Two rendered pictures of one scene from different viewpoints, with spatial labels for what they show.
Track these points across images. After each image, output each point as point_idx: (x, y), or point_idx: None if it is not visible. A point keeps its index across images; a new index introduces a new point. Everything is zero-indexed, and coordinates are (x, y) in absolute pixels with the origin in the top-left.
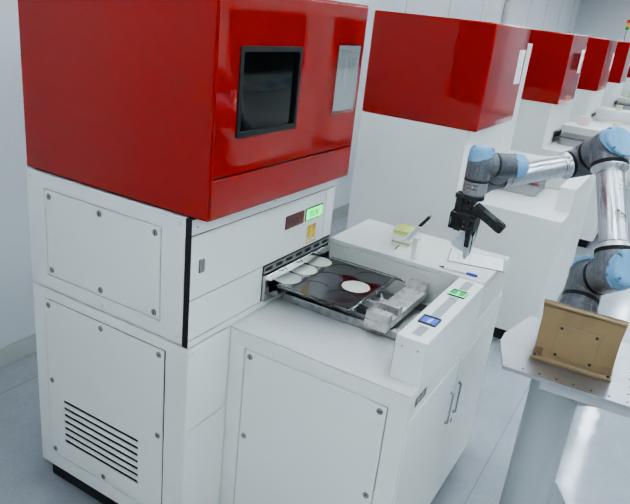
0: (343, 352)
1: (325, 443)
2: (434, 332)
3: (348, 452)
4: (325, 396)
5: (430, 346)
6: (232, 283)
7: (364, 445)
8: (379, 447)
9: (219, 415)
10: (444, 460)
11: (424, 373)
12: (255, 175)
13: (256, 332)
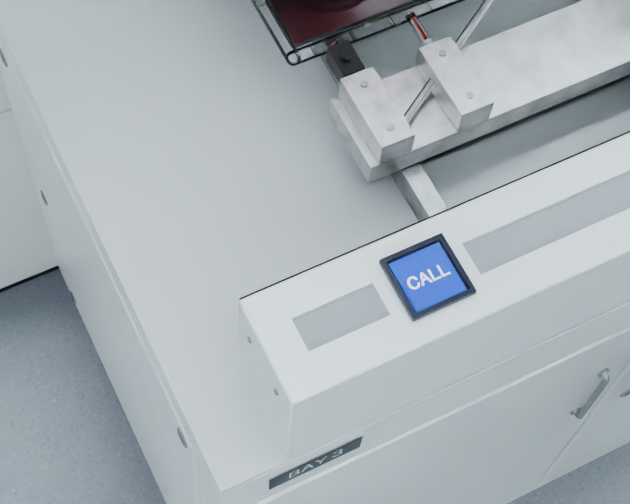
0: (192, 197)
1: (131, 367)
2: (384, 347)
3: (160, 428)
4: (110, 289)
5: (329, 396)
6: None
7: (176, 453)
8: (195, 489)
9: None
10: (609, 433)
11: (314, 435)
12: None
13: (9, 6)
